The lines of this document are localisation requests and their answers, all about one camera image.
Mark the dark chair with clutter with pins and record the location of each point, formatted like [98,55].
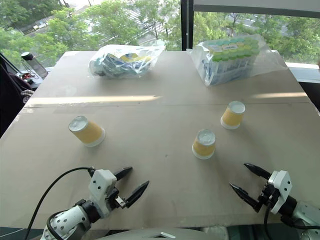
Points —
[12,92]

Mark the clear bag of blue packets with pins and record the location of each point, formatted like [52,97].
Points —
[125,62]

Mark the dark window frame post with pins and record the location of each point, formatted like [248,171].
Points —
[187,25]

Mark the brown cardboard table cover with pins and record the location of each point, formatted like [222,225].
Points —
[155,120]

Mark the clear water bottle black lid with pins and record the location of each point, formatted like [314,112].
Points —
[35,66]

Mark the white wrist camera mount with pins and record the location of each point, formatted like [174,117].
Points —
[101,186]
[282,187]

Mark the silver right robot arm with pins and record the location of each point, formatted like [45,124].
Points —
[305,215]

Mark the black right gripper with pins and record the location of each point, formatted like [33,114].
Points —
[268,196]

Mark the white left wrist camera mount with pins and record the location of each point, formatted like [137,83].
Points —
[101,186]

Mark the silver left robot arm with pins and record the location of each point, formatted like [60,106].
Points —
[67,222]

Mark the plastic bag of green-lidded bottles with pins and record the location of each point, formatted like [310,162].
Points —
[230,60]

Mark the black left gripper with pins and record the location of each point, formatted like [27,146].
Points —
[116,197]

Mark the yellow paper cup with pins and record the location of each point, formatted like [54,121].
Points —
[88,132]
[233,116]
[203,146]

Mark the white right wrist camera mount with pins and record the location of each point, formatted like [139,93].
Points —
[282,187]

